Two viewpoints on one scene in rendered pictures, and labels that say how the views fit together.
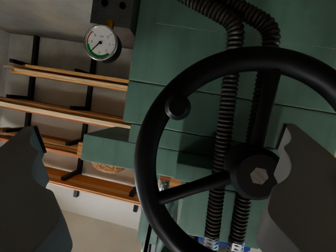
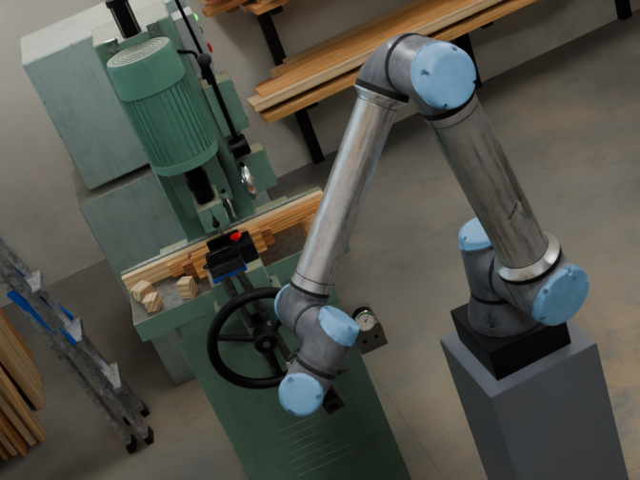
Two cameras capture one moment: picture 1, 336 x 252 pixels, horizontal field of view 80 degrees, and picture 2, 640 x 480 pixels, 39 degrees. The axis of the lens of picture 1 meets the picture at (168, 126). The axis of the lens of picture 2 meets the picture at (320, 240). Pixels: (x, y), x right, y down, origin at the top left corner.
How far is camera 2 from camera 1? 2.09 m
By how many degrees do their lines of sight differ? 34
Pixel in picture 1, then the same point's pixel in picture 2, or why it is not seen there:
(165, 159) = (284, 271)
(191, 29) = not seen: hidden behind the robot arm
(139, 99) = not seen: hidden behind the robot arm
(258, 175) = (267, 344)
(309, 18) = (250, 397)
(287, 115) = (225, 346)
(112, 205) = not seen: outside the picture
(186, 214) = (264, 278)
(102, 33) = (367, 326)
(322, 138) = (193, 348)
